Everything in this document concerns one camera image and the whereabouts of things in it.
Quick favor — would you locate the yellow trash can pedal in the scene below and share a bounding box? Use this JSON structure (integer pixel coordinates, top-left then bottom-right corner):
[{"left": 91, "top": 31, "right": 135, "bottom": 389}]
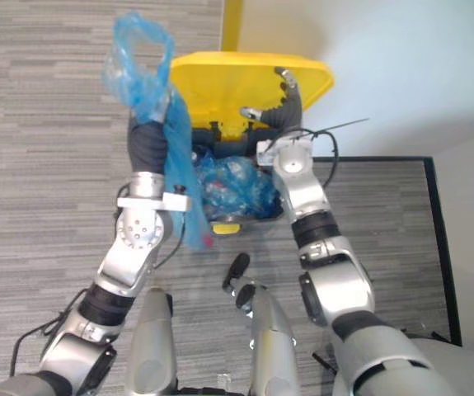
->
[{"left": 212, "top": 222, "right": 242, "bottom": 236}]

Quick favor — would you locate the yellow trash can lid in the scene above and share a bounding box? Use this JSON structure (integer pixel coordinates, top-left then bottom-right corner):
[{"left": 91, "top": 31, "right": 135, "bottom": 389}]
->
[{"left": 170, "top": 50, "right": 336, "bottom": 142}]

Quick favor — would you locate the dark large trash can body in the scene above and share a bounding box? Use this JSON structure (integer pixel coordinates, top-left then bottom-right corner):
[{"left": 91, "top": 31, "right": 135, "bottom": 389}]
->
[{"left": 190, "top": 126, "right": 288, "bottom": 224}]

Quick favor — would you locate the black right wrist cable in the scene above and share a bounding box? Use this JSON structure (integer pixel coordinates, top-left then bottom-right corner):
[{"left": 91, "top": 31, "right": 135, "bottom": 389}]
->
[{"left": 300, "top": 117, "right": 370, "bottom": 187}]

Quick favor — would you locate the silver robot right leg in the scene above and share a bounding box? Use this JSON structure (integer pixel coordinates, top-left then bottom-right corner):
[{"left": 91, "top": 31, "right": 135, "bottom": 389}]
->
[{"left": 222, "top": 252, "right": 303, "bottom": 396}]

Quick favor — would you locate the yellow vertical post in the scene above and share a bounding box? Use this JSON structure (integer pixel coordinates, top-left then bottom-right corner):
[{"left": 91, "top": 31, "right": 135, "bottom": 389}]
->
[{"left": 221, "top": 0, "right": 246, "bottom": 54}]

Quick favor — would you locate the blue plastic rubbish bag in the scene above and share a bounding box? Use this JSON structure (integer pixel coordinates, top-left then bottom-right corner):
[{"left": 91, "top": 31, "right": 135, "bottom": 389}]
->
[{"left": 101, "top": 11, "right": 216, "bottom": 252}]

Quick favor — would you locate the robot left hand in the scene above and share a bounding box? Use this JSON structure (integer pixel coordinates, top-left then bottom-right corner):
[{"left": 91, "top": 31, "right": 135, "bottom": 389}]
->
[{"left": 125, "top": 116, "right": 171, "bottom": 174}]

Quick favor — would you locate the silver robot left leg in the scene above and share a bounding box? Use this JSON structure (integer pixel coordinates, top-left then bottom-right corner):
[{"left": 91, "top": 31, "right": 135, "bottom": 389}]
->
[{"left": 125, "top": 286, "right": 181, "bottom": 396}]

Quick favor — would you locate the grey robot torso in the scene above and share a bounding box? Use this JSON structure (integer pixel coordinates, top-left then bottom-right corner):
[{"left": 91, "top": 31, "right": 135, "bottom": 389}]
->
[{"left": 401, "top": 328, "right": 474, "bottom": 396}]

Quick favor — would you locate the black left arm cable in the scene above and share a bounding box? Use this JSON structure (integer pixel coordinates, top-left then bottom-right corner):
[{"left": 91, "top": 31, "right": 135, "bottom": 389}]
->
[{"left": 8, "top": 287, "right": 92, "bottom": 376}]

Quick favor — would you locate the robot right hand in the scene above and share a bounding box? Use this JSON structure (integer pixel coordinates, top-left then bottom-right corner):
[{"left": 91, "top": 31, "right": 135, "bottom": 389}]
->
[{"left": 240, "top": 66, "right": 304, "bottom": 132}]

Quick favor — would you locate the silver robot leg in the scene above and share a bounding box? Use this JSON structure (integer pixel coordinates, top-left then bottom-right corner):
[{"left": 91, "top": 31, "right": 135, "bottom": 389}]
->
[
  {"left": 222, "top": 252, "right": 303, "bottom": 396},
  {"left": 125, "top": 286, "right": 181, "bottom": 396}
]

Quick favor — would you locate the blue bin liner with rubbish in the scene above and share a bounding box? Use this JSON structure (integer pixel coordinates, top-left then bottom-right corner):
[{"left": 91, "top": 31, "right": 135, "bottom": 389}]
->
[{"left": 192, "top": 153, "right": 283, "bottom": 220}]

